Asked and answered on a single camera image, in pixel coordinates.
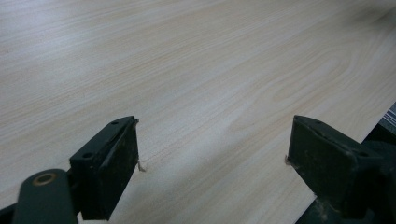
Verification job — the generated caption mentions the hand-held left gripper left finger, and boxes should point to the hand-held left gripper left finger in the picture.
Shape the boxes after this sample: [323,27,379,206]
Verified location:
[68,115,140,221]

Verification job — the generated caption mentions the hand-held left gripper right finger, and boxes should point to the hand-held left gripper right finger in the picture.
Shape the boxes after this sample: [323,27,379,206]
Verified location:
[285,114,388,219]

